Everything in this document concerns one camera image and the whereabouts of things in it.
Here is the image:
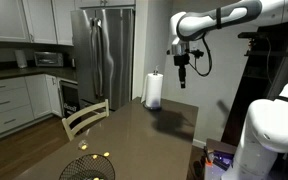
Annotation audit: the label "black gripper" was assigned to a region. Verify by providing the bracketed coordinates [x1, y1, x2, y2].
[173, 53, 191, 89]

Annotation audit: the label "black wire mesh basket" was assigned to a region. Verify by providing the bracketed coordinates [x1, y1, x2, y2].
[58, 153, 117, 180]

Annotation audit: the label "stainless steel refrigerator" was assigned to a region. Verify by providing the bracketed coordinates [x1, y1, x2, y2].
[70, 7, 136, 113]

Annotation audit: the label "light wooden board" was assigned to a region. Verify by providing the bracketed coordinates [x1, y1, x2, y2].
[205, 137, 238, 156]

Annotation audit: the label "purple lit electronics box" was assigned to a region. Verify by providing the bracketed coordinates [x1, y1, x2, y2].
[213, 152, 236, 172]

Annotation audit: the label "white cabinet above refrigerator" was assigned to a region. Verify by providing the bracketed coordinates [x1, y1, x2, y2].
[74, 0, 137, 9]

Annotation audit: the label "clear wrapped candy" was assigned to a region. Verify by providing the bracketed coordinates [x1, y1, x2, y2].
[77, 139, 89, 151]

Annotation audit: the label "cream wooden chair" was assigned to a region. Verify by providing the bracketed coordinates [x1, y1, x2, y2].
[61, 98, 111, 142]

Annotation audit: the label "microwave oven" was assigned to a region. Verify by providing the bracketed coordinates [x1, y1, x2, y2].
[33, 51, 65, 68]

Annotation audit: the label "white upper kitchen cabinets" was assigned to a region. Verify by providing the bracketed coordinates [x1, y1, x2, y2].
[0, 0, 77, 47]

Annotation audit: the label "dark kitchen countertop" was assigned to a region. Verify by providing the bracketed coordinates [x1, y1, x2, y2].
[0, 66, 79, 84]

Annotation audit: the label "white lower drawer cabinets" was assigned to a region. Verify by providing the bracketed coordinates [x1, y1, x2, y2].
[0, 73, 64, 142]

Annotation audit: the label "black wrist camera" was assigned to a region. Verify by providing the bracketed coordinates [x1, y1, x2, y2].
[189, 48, 205, 59]

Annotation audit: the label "black camera cable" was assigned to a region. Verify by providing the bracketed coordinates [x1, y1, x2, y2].
[187, 33, 214, 78]

